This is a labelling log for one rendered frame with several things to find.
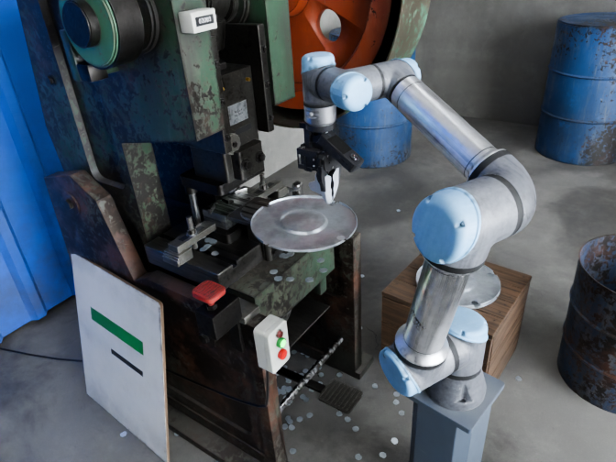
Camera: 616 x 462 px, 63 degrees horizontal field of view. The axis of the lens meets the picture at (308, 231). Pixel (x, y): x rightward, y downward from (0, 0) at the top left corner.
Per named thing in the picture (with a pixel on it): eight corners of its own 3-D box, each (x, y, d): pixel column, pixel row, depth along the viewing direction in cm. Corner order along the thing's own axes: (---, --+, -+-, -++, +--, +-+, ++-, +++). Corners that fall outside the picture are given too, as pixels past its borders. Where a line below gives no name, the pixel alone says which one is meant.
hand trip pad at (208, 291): (232, 312, 120) (227, 286, 116) (214, 325, 116) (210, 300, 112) (211, 302, 124) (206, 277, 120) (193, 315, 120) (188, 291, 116)
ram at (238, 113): (274, 166, 143) (263, 60, 128) (240, 187, 132) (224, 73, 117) (229, 156, 152) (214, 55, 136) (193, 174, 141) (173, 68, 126)
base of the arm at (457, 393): (496, 383, 126) (500, 355, 121) (467, 422, 117) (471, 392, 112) (442, 356, 135) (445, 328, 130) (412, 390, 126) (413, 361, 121)
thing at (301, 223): (310, 267, 119) (310, 264, 118) (228, 227, 135) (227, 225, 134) (378, 217, 137) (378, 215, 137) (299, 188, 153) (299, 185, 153)
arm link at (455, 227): (452, 383, 116) (534, 197, 80) (401, 412, 110) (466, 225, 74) (419, 345, 123) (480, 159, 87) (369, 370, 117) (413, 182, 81)
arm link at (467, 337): (494, 363, 119) (502, 320, 112) (452, 388, 114) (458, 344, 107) (457, 335, 128) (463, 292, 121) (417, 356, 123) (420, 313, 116)
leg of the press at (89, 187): (293, 467, 159) (264, 224, 113) (271, 497, 151) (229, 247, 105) (114, 358, 206) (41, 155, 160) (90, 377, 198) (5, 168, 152)
